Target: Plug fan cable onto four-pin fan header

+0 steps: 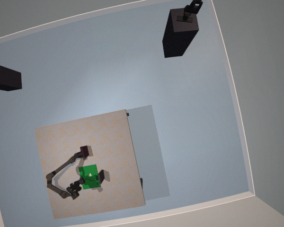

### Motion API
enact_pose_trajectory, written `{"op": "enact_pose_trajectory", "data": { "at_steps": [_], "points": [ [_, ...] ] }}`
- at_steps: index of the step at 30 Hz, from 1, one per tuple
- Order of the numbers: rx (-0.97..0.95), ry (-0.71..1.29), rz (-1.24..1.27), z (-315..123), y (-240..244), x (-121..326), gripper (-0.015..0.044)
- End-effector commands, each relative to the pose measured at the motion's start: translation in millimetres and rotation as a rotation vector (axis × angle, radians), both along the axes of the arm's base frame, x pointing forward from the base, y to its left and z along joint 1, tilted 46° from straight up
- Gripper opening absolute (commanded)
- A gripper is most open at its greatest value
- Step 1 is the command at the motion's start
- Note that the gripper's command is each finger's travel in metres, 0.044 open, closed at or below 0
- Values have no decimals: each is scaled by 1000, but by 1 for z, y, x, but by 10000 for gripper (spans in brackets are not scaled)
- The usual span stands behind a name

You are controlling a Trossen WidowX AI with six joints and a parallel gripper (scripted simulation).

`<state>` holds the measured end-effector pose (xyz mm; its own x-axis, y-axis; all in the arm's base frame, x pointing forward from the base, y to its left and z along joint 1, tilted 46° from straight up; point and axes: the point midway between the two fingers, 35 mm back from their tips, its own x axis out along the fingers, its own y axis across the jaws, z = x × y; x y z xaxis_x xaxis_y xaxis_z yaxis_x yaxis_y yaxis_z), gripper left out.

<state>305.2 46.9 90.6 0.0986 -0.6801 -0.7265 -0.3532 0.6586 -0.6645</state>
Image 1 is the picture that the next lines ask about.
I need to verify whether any green circuit board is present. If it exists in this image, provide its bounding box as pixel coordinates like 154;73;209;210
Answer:
78;165;101;189

